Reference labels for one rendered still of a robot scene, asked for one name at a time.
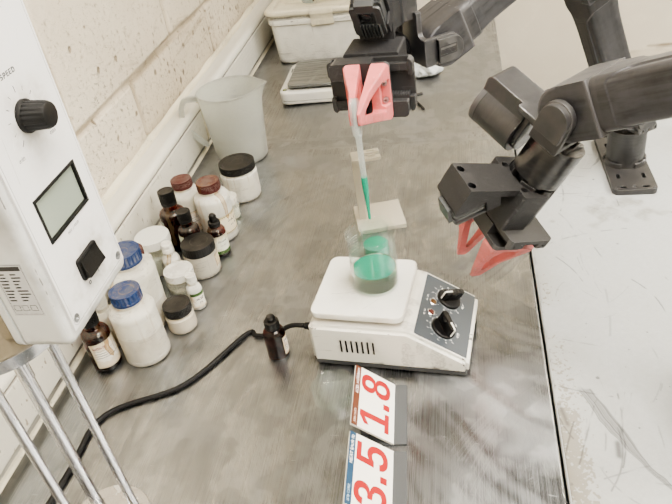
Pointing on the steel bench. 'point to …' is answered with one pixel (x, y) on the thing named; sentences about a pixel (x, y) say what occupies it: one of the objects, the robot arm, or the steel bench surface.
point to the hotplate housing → (387, 342)
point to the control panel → (462, 316)
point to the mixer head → (44, 207)
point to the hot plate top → (341, 307)
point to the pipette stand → (374, 203)
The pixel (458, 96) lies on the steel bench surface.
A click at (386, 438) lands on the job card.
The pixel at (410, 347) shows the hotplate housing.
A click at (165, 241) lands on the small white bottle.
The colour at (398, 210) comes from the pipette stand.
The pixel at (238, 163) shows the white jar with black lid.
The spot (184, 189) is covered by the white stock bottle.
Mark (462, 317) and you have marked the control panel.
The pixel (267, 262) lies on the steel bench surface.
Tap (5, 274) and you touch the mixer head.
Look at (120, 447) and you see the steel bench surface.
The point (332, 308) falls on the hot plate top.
